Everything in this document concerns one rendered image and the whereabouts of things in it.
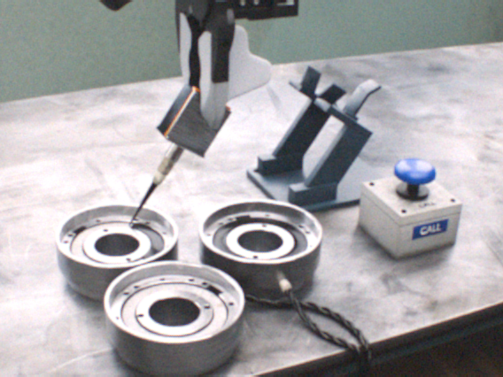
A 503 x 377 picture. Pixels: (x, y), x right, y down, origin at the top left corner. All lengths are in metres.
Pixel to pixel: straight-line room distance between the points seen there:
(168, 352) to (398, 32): 2.25
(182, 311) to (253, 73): 0.20
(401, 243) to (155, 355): 0.27
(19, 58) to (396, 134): 1.46
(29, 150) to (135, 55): 1.44
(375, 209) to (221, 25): 0.24
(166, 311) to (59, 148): 0.36
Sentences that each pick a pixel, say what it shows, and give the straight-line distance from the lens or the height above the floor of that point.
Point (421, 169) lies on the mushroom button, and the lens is 0.78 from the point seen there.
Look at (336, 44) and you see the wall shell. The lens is 2.66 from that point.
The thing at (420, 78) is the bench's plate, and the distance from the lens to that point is 1.23.
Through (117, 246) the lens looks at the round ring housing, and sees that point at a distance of 0.76.
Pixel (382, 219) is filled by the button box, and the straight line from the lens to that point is 0.79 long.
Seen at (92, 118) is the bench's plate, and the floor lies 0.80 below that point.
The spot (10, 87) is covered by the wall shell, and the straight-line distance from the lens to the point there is 2.34.
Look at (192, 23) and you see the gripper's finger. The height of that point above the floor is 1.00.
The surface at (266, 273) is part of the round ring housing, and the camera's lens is 0.69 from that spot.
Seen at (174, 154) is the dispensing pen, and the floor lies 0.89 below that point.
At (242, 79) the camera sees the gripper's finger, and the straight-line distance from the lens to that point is 0.71.
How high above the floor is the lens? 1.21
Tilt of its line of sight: 28 degrees down
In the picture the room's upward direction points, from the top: 2 degrees clockwise
